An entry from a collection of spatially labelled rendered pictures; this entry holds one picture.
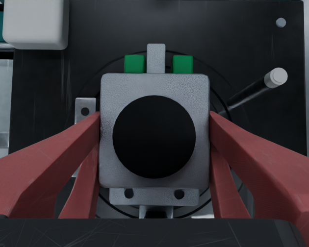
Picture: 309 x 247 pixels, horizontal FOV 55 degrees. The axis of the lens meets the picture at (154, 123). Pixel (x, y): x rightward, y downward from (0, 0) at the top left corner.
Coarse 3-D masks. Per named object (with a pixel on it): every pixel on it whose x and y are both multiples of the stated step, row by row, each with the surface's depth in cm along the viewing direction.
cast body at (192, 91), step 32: (160, 64) 16; (128, 96) 12; (160, 96) 11; (192, 96) 12; (128, 128) 11; (160, 128) 11; (192, 128) 11; (128, 160) 10; (160, 160) 10; (192, 160) 11; (128, 192) 15; (160, 192) 14; (192, 192) 14
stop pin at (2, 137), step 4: (0, 132) 24; (4, 132) 24; (8, 132) 24; (0, 136) 24; (4, 136) 24; (8, 136) 24; (0, 140) 24; (4, 140) 24; (8, 140) 24; (0, 144) 24; (4, 144) 24; (8, 144) 24
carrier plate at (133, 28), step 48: (96, 0) 25; (144, 0) 25; (192, 0) 25; (240, 0) 25; (288, 0) 25; (96, 48) 24; (144, 48) 24; (192, 48) 24; (240, 48) 24; (288, 48) 24; (48, 96) 24; (288, 96) 24; (288, 144) 24; (240, 192) 23
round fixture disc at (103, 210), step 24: (96, 72) 22; (120, 72) 22; (168, 72) 22; (216, 72) 22; (96, 96) 22; (216, 96) 22; (72, 120) 22; (240, 120) 22; (96, 216) 22; (120, 216) 21; (192, 216) 21
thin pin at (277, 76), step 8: (272, 72) 14; (280, 72) 14; (264, 80) 14; (272, 80) 14; (280, 80) 13; (248, 88) 17; (256, 88) 16; (264, 88) 15; (272, 88) 14; (232, 96) 21; (240, 96) 18; (248, 96) 17; (256, 96) 17; (232, 104) 21; (240, 104) 20
